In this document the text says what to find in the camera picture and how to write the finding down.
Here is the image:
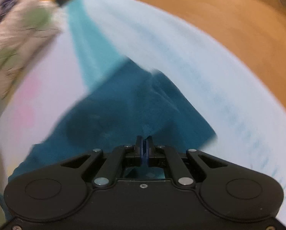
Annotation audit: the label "teal fabric pants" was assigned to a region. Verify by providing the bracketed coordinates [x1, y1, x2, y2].
[10, 60, 216, 179]

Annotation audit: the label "white floral bed sheet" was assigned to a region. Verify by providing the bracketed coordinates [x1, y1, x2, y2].
[0, 0, 286, 225]

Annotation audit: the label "cream leaf-print pillow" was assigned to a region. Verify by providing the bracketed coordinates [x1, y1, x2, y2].
[0, 0, 62, 99]

